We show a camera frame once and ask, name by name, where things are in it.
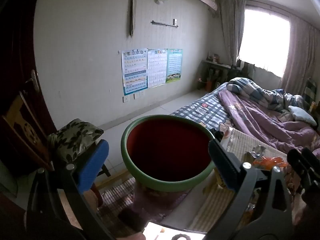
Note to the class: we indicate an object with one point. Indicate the purple quilt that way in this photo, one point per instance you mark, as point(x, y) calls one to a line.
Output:
point(260, 120)

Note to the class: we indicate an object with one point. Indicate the green bin with red inside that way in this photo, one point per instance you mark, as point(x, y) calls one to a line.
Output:
point(165, 150)

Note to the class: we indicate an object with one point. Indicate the green checked chair back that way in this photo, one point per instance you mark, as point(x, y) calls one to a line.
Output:
point(310, 90)

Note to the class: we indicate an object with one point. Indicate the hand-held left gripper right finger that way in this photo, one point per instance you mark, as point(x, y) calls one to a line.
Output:
point(225, 166)

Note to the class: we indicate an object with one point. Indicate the black wall rail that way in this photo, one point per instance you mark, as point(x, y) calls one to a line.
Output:
point(163, 24)

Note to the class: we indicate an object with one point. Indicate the grey curtain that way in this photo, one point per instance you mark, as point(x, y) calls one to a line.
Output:
point(230, 30)

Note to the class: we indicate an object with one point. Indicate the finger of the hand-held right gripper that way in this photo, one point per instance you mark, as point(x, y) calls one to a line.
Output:
point(303, 162)

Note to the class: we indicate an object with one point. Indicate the green blue wall poster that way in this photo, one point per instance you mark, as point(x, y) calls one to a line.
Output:
point(174, 65)

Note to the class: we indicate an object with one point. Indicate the striped floor rug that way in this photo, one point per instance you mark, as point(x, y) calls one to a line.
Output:
point(115, 195)

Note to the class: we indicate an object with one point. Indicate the bright window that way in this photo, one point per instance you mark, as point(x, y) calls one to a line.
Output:
point(265, 37)

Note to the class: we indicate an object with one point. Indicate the orange snack wrapper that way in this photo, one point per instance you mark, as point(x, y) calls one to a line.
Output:
point(270, 163)

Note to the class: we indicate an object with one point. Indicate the beige paper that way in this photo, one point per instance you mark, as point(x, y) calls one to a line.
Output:
point(255, 152)

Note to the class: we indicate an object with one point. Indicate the dark cluttered shelf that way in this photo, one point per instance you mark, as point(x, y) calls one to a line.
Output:
point(212, 75)

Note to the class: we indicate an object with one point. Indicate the red gold door ornament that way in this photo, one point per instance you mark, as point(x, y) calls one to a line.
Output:
point(25, 132)

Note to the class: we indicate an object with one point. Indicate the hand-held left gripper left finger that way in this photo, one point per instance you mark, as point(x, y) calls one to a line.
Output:
point(93, 165)

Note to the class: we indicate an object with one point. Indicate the hanging wall scroll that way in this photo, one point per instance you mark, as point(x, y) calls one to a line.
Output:
point(131, 12)

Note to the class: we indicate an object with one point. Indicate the pink beige curtain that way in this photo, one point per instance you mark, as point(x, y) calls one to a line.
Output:
point(303, 60)

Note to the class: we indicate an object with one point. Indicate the dark red door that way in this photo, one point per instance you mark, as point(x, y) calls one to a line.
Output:
point(17, 42)

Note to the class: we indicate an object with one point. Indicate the white chart wall poster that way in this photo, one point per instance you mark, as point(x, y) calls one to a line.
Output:
point(157, 67)

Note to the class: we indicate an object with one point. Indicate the light blue pillow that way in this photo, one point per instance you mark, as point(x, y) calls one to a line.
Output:
point(301, 115)

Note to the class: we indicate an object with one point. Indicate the blue striped wall poster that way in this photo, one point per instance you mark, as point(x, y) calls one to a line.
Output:
point(134, 72)

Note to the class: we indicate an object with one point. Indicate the beige checked mat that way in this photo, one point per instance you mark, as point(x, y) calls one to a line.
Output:
point(250, 137)

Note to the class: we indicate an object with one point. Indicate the blue plaid quilt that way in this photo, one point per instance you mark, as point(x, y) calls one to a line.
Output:
point(252, 87)

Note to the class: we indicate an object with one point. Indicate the plaid bed sheet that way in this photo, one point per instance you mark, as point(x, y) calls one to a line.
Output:
point(202, 110)

